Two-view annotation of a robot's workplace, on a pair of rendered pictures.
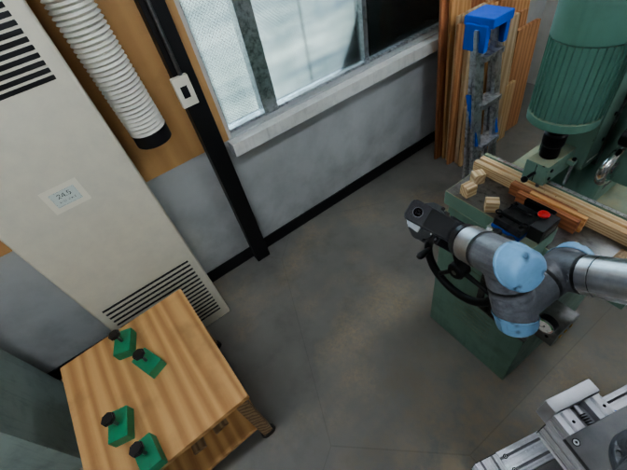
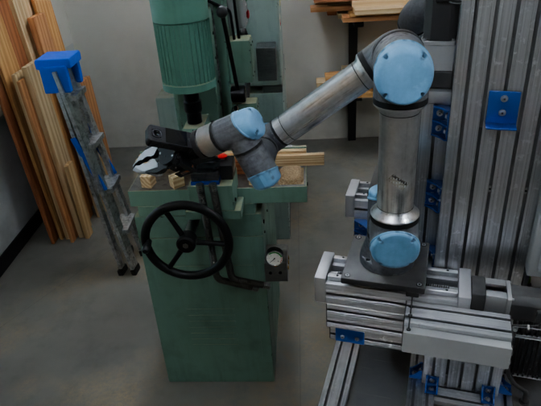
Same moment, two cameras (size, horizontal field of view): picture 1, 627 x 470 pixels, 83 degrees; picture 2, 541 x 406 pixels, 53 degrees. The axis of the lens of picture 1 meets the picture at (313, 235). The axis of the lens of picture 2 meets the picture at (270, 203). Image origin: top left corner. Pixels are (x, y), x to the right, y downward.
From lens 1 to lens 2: 0.75 m
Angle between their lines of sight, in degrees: 50
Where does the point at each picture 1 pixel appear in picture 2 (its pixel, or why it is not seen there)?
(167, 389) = not seen: outside the picture
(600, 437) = (355, 264)
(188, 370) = not seen: outside the picture
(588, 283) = (285, 129)
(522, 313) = (267, 159)
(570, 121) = (200, 80)
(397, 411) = not seen: outside the picture
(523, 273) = (254, 120)
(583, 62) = (188, 35)
